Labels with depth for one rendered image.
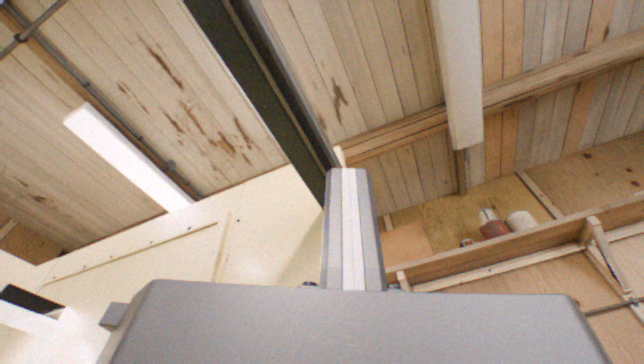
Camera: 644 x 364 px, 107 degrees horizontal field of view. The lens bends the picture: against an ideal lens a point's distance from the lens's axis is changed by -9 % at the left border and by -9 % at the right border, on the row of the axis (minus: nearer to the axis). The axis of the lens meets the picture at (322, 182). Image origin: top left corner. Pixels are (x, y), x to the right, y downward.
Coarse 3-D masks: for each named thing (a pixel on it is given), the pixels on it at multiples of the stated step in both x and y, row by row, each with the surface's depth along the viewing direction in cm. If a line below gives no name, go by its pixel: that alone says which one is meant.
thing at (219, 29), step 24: (192, 0) 27; (216, 0) 27; (216, 24) 29; (216, 48) 30; (240, 48) 31; (240, 72) 33; (264, 96) 35; (264, 120) 37; (288, 120) 37; (288, 144) 40; (312, 168) 44; (312, 192) 47
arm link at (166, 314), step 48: (144, 288) 6; (192, 288) 5; (240, 288) 5; (288, 288) 5; (144, 336) 5; (192, 336) 5; (240, 336) 5; (288, 336) 5; (336, 336) 5; (384, 336) 5; (432, 336) 5; (480, 336) 5; (528, 336) 5; (576, 336) 5
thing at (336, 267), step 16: (336, 176) 11; (336, 192) 10; (336, 208) 9; (336, 224) 8; (336, 240) 8; (336, 256) 7; (352, 256) 7; (320, 272) 7; (336, 272) 7; (352, 272) 7; (320, 288) 7; (336, 288) 7; (352, 288) 7
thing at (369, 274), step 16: (352, 176) 11; (368, 176) 11; (352, 192) 10; (368, 192) 10; (352, 208) 9; (368, 208) 9; (352, 224) 8; (368, 224) 8; (352, 240) 8; (368, 240) 8; (368, 256) 7; (368, 272) 7; (384, 272) 7; (368, 288) 7; (384, 288) 7; (400, 288) 8
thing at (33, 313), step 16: (16, 288) 69; (0, 304) 64; (16, 304) 68; (32, 304) 71; (48, 304) 75; (0, 320) 64; (16, 320) 66; (32, 320) 69; (48, 320) 73; (48, 336) 72
